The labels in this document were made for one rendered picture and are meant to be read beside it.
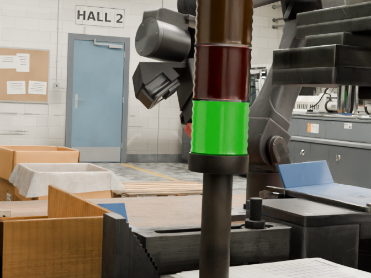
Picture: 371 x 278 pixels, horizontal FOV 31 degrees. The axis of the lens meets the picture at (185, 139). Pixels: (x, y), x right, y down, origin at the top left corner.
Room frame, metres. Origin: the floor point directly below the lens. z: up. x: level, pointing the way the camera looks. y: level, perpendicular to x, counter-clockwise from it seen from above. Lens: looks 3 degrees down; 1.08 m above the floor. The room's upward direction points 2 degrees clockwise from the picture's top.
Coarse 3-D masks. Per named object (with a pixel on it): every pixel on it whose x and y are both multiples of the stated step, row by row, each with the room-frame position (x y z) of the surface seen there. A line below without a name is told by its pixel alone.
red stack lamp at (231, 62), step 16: (208, 48) 0.43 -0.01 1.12; (224, 48) 0.43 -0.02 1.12; (240, 48) 0.43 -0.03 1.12; (208, 64) 0.43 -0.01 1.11; (224, 64) 0.43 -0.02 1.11; (240, 64) 0.43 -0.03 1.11; (208, 80) 0.43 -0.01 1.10; (224, 80) 0.43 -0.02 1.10; (240, 80) 0.43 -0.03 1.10; (208, 96) 0.43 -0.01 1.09; (224, 96) 0.43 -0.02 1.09; (240, 96) 0.43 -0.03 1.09
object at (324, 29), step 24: (360, 0) 0.68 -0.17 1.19; (312, 24) 0.70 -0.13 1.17; (336, 24) 0.67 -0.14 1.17; (360, 24) 0.64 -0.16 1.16; (312, 48) 0.65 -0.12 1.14; (336, 48) 0.62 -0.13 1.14; (360, 48) 0.63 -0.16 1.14; (288, 72) 0.68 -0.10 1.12; (312, 72) 0.64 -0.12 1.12; (336, 72) 0.62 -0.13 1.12; (360, 72) 0.63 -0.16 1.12; (360, 96) 0.67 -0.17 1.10
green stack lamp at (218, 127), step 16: (208, 112) 0.43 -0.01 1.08; (224, 112) 0.43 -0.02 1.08; (240, 112) 0.43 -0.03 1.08; (192, 128) 0.44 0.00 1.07; (208, 128) 0.43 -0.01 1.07; (224, 128) 0.43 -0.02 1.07; (240, 128) 0.43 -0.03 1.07; (192, 144) 0.44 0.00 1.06; (208, 144) 0.43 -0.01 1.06; (224, 144) 0.43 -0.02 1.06; (240, 144) 0.43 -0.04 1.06
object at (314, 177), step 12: (288, 168) 0.79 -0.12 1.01; (300, 168) 0.80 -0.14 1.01; (312, 168) 0.80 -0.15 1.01; (324, 168) 0.81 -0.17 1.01; (288, 180) 0.78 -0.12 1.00; (300, 180) 0.79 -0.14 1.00; (312, 180) 0.79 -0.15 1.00; (324, 180) 0.80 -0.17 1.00; (312, 192) 0.74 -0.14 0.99; (324, 192) 0.74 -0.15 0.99; (336, 192) 0.74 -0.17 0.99; (348, 192) 0.74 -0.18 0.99; (360, 192) 0.73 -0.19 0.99
